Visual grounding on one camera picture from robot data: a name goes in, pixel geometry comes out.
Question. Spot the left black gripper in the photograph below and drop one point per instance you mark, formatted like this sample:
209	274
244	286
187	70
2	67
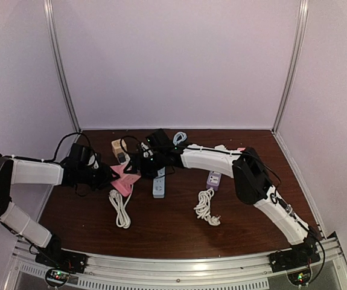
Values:
106	177

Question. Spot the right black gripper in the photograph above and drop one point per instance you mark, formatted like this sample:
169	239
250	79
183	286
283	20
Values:
141	167

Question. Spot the white power strip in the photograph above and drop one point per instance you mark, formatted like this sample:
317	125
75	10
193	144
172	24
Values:
127	158

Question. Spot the light blue power strip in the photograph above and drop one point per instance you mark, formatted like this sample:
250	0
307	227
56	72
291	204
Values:
159	185

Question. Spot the pink triangular power strip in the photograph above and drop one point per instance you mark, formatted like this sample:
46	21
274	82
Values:
124	185

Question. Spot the purple power strip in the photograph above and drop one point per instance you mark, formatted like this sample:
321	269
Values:
213	180

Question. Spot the white pink plug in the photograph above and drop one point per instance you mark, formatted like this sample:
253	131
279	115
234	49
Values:
220	147

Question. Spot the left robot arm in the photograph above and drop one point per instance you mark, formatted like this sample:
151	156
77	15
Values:
25	173

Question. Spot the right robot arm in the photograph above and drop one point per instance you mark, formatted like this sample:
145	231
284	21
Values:
252	182

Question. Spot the black plug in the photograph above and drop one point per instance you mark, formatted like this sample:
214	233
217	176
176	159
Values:
121	158

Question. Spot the beige cube charger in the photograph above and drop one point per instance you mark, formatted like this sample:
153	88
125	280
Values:
119	146

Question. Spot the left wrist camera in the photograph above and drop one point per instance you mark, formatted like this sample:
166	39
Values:
84	155

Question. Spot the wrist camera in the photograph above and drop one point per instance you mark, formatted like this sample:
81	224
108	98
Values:
84	155
159	140

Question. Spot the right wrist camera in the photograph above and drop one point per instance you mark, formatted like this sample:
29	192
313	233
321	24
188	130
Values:
159	140

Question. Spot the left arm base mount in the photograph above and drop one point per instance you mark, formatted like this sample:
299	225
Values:
53	255

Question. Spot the right aluminium post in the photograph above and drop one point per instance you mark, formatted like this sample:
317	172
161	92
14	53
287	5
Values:
299	37

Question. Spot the aluminium post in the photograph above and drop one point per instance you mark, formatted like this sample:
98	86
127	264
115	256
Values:
299	37
60	71

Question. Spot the left aluminium post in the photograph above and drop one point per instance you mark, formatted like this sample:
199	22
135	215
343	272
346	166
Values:
60	71

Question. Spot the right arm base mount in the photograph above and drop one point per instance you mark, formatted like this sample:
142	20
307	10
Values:
297	256

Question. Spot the aluminium front rail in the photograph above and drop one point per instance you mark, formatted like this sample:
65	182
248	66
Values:
252	271

